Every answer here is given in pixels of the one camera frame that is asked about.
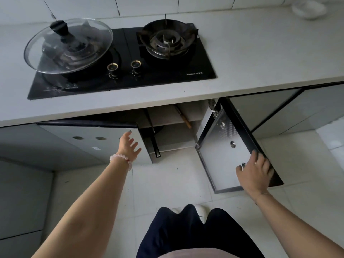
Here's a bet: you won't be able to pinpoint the person's left hand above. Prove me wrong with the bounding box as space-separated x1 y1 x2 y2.
117 130 142 162

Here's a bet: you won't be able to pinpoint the person's right hand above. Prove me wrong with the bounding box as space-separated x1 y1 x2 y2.
236 150 275 197

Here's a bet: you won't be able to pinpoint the black-framed cabinet door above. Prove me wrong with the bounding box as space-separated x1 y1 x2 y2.
195 98 284 194

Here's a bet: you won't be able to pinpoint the person's right forearm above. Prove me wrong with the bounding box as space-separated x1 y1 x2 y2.
252 190 344 258

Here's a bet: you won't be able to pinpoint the person's left forearm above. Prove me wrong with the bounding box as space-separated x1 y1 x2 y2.
32 158 132 258

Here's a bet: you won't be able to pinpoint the open grey cabinet door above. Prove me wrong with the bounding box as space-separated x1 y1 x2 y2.
36 119 154 165

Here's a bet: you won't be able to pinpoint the grey cabinet shelf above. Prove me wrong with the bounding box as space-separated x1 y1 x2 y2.
137 119 205 154

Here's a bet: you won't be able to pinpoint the closed grey cabinet door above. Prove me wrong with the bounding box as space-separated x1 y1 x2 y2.
229 88 306 132
252 83 344 140

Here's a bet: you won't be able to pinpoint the white shoe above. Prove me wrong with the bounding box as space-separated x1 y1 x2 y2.
193 204 209 225

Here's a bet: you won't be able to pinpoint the metal door hinge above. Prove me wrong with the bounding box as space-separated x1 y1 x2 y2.
209 99 219 117

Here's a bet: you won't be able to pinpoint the black gold-rimmed hob knob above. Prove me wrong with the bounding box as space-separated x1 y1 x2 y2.
107 62 119 79
131 60 142 77

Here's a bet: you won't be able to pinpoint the dark navy trousers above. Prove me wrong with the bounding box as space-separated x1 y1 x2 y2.
136 204 265 258

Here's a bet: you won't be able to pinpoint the black burner under lid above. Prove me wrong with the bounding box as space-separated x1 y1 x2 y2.
40 47 122 85

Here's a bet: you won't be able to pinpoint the black glass gas hob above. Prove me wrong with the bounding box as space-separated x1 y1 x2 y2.
27 23 218 100

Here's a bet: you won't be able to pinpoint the black round burner pan support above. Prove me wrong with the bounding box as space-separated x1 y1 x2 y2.
136 19 199 61

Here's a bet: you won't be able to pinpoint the glass pot lid black knob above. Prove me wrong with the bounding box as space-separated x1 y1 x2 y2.
24 18 113 75

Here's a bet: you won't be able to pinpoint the white bowl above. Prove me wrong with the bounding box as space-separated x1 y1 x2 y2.
292 0 327 20

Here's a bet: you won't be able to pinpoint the pink bead bracelet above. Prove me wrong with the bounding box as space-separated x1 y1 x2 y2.
109 154 133 171

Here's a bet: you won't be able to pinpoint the black long-handled pan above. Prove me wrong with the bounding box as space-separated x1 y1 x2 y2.
138 108 165 159

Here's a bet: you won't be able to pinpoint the wooden-handled kitchen tool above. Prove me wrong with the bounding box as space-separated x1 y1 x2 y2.
173 104 193 130

